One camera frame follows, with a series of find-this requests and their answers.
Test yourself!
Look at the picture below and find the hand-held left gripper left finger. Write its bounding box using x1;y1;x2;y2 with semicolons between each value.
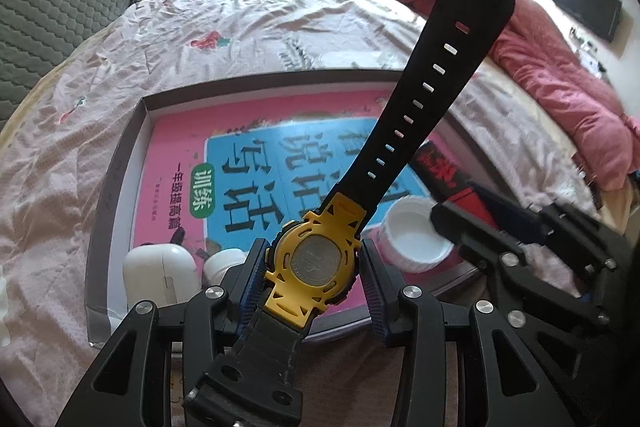
70;237;268;427

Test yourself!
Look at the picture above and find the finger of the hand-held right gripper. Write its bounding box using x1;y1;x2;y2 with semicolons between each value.
475;184;631;274
430;202;613;328

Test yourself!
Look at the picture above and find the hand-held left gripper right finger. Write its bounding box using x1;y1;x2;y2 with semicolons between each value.
360;238;576;427

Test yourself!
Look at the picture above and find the white pill bottle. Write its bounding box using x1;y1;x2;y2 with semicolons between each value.
204;248;247;283

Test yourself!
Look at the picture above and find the yellow and black wristwatch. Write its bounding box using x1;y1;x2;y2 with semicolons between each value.
182;0;516;427

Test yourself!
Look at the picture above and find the red and black lighter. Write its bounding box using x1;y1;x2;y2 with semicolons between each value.
415;141;501;228

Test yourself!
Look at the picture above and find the white earbuds case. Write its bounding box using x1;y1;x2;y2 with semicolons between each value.
122;243;198;308

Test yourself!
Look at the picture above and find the grey cardboard box tray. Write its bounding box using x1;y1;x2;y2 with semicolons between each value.
86;66;501;348

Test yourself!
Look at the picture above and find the cream bed sheet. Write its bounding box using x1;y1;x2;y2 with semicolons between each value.
475;57;596;188

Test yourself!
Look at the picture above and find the red quilted duvet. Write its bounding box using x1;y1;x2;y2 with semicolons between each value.
372;0;640;192

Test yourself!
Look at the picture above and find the pink and blue book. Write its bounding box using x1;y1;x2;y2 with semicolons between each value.
132;87;476;323

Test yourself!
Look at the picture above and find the cluttered white tv cabinet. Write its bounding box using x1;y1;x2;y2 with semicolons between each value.
570;27;613;78

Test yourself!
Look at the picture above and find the black flat television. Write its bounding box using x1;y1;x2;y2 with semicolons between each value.
546;0;623;44

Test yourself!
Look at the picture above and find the pink printed bed blanket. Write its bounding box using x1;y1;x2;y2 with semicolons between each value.
0;0;601;408

